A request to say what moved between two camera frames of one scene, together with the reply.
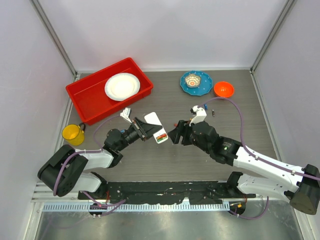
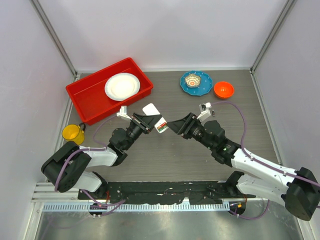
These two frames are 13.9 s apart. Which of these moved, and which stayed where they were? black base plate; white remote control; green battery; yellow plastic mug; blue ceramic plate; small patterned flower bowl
Moved: green battery; white remote control
Stayed: yellow plastic mug; small patterned flower bowl; black base plate; blue ceramic plate
